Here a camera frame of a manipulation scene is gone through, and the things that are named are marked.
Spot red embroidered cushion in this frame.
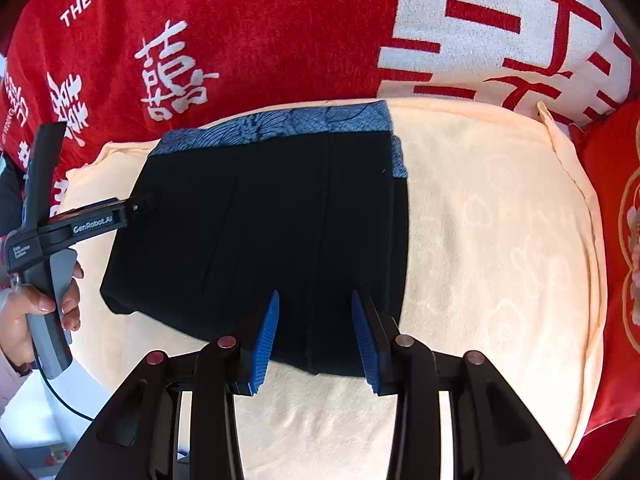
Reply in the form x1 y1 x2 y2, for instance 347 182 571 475
568 100 639 479

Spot black pants with blue trim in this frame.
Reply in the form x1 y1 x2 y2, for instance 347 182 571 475
100 101 409 377

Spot person's left hand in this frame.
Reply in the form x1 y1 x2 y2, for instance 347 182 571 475
0 259 86 369

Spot peach cream towel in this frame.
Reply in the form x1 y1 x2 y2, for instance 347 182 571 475
56 96 609 480

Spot red blanket with white characters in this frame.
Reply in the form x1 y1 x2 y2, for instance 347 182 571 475
1 0 639 206

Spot black cable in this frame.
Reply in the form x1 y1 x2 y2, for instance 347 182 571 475
34 358 97 424

